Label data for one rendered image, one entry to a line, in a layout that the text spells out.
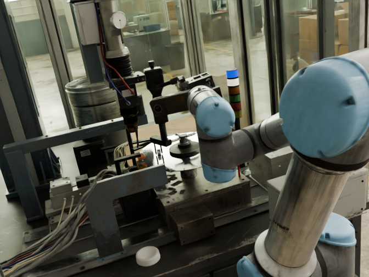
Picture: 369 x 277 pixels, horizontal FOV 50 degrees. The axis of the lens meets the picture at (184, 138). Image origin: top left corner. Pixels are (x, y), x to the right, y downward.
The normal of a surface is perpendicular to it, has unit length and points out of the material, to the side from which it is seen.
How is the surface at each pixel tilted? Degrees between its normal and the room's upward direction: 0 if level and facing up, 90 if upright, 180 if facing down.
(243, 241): 0
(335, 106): 84
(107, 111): 90
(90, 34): 90
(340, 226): 8
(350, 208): 90
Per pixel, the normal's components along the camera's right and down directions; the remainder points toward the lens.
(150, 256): -0.14, -0.93
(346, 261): 0.49, 0.25
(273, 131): -0.89, 0.22
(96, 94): 0.16, 0.33
